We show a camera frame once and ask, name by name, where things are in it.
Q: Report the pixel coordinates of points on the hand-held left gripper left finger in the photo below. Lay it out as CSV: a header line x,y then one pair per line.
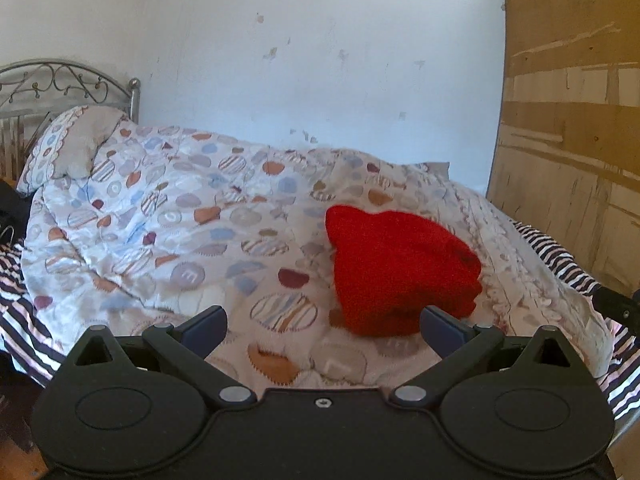
x,y
205,332

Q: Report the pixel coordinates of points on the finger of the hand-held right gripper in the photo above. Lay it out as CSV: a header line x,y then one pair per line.
x,y
622,307

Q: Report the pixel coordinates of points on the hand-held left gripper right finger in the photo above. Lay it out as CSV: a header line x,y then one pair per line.
x,y
440,330

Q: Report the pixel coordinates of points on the red knit sweater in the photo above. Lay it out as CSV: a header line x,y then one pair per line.
x,y
400,270

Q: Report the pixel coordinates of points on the black white striped bedsheet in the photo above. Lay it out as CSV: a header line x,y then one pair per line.
x,y
565,260

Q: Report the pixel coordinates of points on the patterned white quilt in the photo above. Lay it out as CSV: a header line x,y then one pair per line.
x,y
200,210

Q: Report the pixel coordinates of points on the grey cushion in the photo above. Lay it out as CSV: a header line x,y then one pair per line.
x,y
436,167

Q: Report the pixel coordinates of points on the black bag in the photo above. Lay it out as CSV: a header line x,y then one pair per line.
x,y
12,210

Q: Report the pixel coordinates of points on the patterned bed pillow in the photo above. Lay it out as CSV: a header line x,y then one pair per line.
x,y
75,145

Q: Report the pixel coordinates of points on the metal bed headboard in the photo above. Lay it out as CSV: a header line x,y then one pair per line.
x,y
60,75

